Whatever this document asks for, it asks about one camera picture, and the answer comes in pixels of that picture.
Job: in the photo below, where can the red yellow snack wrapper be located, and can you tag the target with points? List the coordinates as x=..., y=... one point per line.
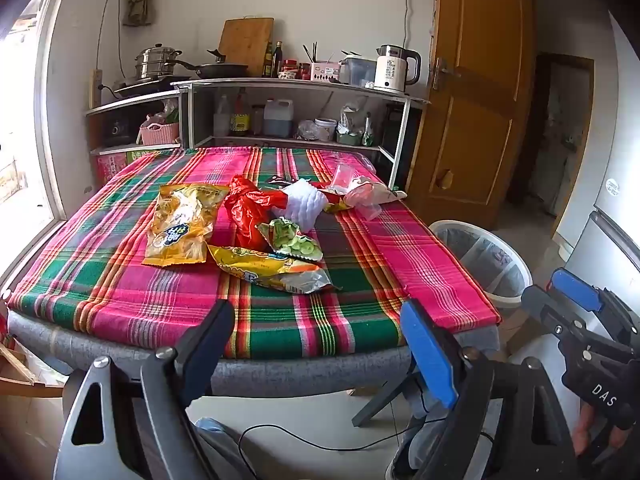
x=334, y=205

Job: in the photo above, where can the white quilted paper towel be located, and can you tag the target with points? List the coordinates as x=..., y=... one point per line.
x=305, y=202

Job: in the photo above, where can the green bowl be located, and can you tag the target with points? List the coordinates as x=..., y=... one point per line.
x=349, y=139

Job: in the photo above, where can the white electric kettle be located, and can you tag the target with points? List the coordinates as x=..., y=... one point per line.
x=392, y=70

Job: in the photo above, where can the brown snack wrapper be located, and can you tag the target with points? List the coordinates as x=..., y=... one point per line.
x=280, y=179

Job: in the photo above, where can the power strip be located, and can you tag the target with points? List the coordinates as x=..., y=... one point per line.
x=95, y=85

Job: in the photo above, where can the pink chopstick holder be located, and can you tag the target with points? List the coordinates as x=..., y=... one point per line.
x=325, y=71

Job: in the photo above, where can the stainless steel steamer pot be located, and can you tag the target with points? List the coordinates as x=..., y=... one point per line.
x=155, y=62

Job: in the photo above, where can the white plastic tub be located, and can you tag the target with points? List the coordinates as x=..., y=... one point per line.
x=325, y=130

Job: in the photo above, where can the clear plastic bag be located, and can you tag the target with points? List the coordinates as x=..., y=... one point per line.
x=306, y=131

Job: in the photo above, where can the white trash bin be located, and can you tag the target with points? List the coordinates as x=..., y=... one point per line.
x=500, y=301

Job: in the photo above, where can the white window frame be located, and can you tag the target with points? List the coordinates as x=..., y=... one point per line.
x=47, y=110

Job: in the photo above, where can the clear plastic storage container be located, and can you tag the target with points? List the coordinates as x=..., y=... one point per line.
x=357, y=71

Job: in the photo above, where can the pink plastic basket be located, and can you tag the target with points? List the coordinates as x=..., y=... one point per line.
x=159, y=134

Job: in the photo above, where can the red plastic bag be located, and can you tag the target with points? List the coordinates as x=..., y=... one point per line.
x=245, y=210

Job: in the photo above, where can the wooden cutting board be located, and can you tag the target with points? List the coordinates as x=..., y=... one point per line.
x=245, y=42

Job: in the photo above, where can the plaid tablecloth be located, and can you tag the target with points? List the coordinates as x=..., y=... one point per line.
x=125, y=285

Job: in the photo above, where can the clear plastic cup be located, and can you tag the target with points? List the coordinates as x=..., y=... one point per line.
x=345, y=177

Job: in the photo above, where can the black frying pan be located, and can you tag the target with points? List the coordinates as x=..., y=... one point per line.
x=220, y=69

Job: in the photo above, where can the black induction cooker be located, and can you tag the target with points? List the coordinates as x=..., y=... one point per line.
x=145, y=87

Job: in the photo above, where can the green pouch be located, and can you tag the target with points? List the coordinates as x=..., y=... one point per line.
x=368, y=135

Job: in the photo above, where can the person's grey pants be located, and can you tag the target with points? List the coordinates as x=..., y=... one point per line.
x=415, y=445

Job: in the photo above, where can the dark glass jar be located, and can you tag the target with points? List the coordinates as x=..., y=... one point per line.
x=257, y=120

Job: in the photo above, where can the yellow label sauce bottle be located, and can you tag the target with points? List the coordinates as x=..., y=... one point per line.
x=240, y=120

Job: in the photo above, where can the wooden door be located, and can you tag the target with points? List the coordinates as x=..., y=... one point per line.
x=475, y=110

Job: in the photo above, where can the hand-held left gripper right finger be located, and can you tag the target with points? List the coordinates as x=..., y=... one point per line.
x=427, y=355

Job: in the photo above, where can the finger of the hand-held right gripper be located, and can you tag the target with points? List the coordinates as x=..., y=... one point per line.
x=575, y=287
x=545, y=307

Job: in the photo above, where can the red green cardboard box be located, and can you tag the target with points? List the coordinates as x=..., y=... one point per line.
x=112, y=165

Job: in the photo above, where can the green cucumber snack bag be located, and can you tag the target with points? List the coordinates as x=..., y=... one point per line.
x=295, y=242

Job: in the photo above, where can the yellow chip bag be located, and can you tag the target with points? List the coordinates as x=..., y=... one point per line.
x=265, y=270

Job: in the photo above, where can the white plastic bag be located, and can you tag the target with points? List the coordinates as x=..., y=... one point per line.
x=351, y=116

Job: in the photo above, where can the white plastic jug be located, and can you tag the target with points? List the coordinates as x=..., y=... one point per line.
x=277, y=120

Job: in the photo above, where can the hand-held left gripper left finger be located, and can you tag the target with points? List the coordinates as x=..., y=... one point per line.
x=207, y=345

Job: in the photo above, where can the large yellow snack bag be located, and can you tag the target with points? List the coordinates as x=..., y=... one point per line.
x=175, y=230

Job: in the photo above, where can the white shelf unit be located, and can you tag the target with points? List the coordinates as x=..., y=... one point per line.
x=300, y=84

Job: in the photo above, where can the clear plastic bottle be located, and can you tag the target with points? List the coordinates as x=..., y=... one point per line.
x=221, y=120

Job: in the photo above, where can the dark sauce bottle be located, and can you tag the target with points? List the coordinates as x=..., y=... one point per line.
x=278, y=60
x=268, y=62

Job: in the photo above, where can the person's right hand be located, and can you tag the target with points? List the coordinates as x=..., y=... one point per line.
x=585, y=430

